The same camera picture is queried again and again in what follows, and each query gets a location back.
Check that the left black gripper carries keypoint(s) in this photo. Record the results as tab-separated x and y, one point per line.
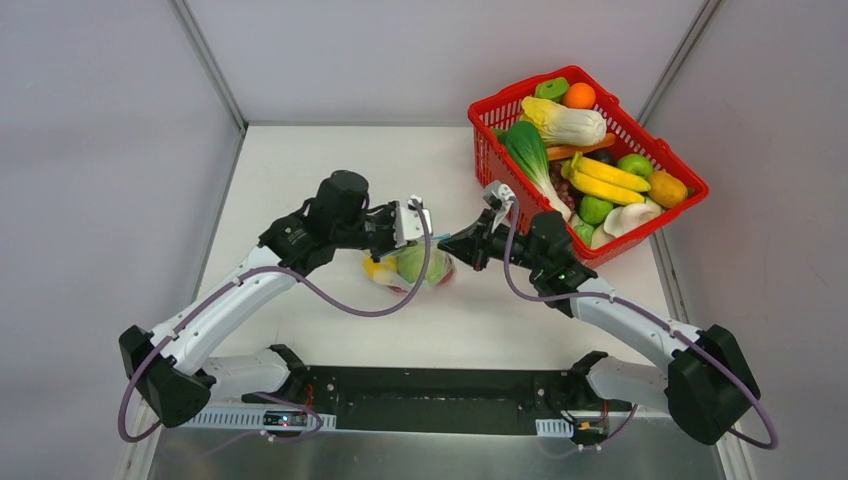
382	234

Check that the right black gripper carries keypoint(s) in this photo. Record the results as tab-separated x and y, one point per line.
479	244

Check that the yellow toy bell pepper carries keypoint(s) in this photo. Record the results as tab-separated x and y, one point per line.
383	272

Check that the pale green toy cabbage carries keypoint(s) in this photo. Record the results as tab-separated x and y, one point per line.
410	261

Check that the clear zip top bag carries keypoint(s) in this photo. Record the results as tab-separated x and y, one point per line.
399	285

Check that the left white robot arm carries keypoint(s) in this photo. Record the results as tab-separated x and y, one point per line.
173	368

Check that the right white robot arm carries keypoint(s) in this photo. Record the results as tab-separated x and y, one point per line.
699	377

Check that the purple toy grapes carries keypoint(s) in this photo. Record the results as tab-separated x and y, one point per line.
561	186

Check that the green bok choy toy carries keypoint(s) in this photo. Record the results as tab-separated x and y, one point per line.
525	146

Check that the green toy bell pepper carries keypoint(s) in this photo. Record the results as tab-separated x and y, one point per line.
589	219

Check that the orange toy carrot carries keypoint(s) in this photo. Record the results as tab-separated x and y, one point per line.
561	152

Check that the yellow white napa cabbage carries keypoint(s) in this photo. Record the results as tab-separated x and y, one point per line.
561	125

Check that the yellow toy banana bunch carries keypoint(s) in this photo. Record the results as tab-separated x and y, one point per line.
603	181

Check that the white oyster mushroom toy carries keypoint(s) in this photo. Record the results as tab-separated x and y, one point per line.
624	219

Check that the green toy pepper slice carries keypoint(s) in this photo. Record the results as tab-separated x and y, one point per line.
553	89

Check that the orange toy orange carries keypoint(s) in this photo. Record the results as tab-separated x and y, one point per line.
579	95

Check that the green toy apple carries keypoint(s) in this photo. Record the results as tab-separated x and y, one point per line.
636	164

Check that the red plastic basket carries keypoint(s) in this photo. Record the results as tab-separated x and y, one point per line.
492	162

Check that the orange yellow toy squash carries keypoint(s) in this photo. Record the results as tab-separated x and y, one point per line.
666	190

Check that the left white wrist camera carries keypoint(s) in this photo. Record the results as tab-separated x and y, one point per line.
412	221

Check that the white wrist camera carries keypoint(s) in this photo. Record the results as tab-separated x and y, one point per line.
500	198
412	221

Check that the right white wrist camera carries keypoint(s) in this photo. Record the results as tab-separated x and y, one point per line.
500	198

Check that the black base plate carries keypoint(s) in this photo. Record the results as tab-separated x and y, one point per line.
453	401

